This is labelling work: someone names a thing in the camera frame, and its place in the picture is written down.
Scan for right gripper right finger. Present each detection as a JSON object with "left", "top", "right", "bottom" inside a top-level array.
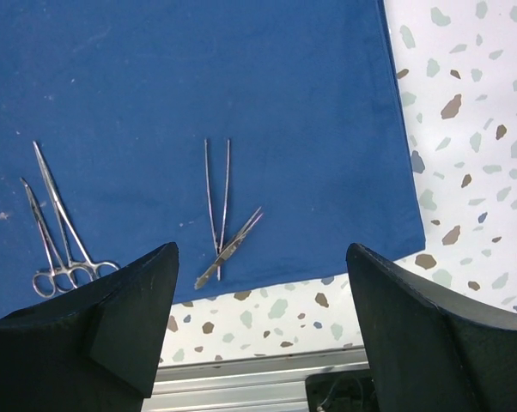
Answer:
[{"left": 346, "top": 244, "right": 517, "bottom": 411}]

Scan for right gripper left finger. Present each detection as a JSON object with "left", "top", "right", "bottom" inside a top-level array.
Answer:
[{"left": 0, "top": 242, "right": 179, "bottom": 411}]

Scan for steel forceps with ring handles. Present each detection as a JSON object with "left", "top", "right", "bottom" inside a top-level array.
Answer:
[{"left": 21, "top": 141, "right": 119, "bottom": 299}]

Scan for steel tweezers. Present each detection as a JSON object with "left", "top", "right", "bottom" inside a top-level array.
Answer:
[
  {"left": 204, "top": 137, "right": 232, "bottom": 282},
  {"left": 194, "top": 207, "right": 264, "bottom": 290}
]

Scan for blue surgical cloth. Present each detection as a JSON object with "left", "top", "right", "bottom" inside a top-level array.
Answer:
[{"left": 0, "top": 1, "right": 425, "bottom": 317}]

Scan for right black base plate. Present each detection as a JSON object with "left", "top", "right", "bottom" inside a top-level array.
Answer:
[{"left": 305, "top": 369, "right": 380, "bottom": 412}]

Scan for aluminium rail frame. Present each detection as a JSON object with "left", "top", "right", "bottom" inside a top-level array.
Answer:
[{"left": 142, "top": 347, "right": 368, "bottom": 411}]

